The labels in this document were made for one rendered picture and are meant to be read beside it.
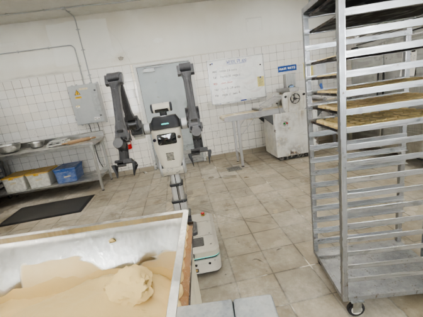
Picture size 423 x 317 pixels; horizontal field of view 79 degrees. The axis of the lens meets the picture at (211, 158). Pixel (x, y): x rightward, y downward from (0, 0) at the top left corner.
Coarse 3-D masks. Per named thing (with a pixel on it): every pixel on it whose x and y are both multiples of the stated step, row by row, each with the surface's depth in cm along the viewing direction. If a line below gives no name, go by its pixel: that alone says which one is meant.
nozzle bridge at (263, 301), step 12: (228, 300) 32; (240, 300) 32; (252, 300) 32; (264, 300) 32; (180, 312) 32; (192, 312) 31; (204, 312) 31; (216, 312) 31; (228, 312) 31; (240, 312) 30; (252, 312) 30; (264, 312) 30; (276, 312) 30
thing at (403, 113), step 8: (376, 112) 161; (384, 112) 157; (392, 112) 154; (400, 112) 149; (408, 112) 148; (416, 112) 143; (320, 120) 162; (328, 120) 158; (336, 120) 154; (352, 120) 146; (360, 120) 145; (368, 120) 140; (376, 120) 139; (384, 120) 134; (392, 120) 132; (336, 128) 139
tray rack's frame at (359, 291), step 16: (320, 0) 131; (400, 128) 172; (400, 144) 174; (400, 192) 182; (400, 224) 189; (400, 240) 192; (320, 256) 189; (336, 256) 187; (352, 256) 184; (368, 256) 182; (384, 256) 180; (400, 256) 178; (416, 256) 176; (336, 272) 172; (352, 272) 170; (368, 272) 168; (384, 272) 166; (336, 288) 161; (352, 288) 158; (368, 288) 156; (384, 288) 154; (400, 288) 153; (416, 288) 151
